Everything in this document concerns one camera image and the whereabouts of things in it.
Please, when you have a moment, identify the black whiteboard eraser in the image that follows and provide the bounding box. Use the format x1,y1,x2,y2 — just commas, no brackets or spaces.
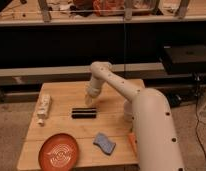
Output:
71,108,97,119

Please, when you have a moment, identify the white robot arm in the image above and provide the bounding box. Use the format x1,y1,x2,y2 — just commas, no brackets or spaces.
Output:
85,61,185,171

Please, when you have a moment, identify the translucent plastic cup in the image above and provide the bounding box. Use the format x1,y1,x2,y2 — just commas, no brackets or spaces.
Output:
123,100,133,122

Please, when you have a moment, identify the blue sponge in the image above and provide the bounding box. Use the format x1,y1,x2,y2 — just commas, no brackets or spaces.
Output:
93,133,116,155

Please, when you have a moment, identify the white tube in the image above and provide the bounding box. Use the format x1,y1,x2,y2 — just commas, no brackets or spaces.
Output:
37,94,52,126

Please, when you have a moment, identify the orange toy carrot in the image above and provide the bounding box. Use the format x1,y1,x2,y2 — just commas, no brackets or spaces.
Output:
128,132,137,156

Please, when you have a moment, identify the orange plate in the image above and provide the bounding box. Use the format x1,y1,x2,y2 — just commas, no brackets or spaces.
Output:
38,133,79,171

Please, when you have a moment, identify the red cloth clutter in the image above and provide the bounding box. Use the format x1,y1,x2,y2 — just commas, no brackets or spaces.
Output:
93,0,124,16

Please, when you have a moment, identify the black box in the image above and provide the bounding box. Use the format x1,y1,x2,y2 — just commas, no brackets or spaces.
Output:
161,45,206,74

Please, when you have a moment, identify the metal shelf rail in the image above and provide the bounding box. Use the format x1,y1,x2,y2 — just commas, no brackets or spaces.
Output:
0,63,164,77

